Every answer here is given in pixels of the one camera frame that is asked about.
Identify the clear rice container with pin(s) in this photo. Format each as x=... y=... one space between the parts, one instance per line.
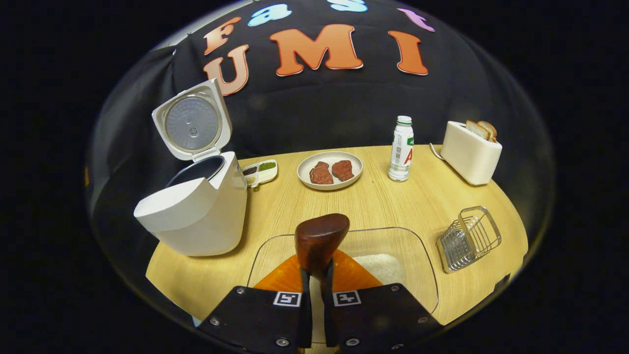
x=417 y=265

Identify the white toaster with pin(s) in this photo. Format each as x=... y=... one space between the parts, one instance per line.
x=469 y=157

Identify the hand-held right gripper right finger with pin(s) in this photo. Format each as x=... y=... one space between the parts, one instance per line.
x=328 y=319

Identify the white round plate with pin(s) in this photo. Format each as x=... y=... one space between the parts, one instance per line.
x=329 y=156

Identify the brown wooden spoon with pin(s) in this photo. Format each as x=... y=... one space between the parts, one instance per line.
x=319 y=241

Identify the white divided condiment dish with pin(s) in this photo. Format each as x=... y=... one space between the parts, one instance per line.
x=265 y=172

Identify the white rice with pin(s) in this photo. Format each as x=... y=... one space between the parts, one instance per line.
x=385 y=268

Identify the toast bread slice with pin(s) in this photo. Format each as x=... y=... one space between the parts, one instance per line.
x=490 y=129
x=475 y=129

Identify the white rice cooker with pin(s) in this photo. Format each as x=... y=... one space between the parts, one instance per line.
x=206 y=221

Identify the white drink bottle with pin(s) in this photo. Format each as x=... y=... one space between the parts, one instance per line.
x=400 y=152

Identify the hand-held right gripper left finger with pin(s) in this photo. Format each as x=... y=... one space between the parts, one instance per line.
x=305 y=319

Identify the black backdrop cloth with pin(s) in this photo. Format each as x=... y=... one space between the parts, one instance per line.
x=304 y=108

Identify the brown steak piece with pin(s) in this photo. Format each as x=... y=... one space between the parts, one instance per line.
x=343 y=170
x=321 y=173

